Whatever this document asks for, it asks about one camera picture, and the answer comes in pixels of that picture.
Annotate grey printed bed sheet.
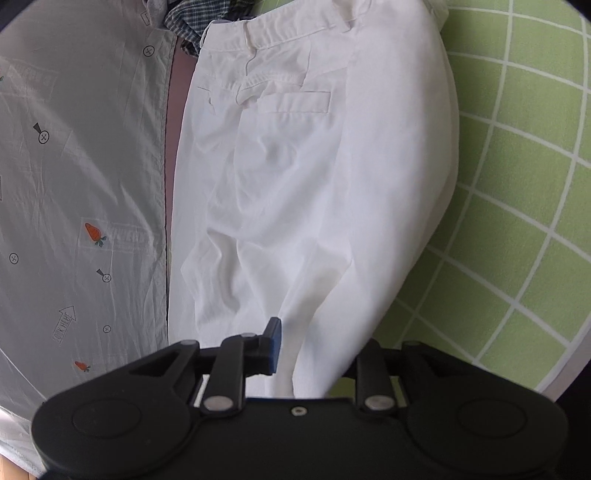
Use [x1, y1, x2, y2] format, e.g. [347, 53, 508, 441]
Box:
[1, 1, 175, 475]

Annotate green grid cutting mat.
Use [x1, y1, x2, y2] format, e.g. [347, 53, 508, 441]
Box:
[322, 0, 591, 400]

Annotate white trousers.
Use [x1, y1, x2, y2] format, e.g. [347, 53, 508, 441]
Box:
[168, 1, 459, 398]

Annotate blue checked shirt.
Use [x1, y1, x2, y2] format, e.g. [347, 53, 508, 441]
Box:
[163, 0, 256, 58]

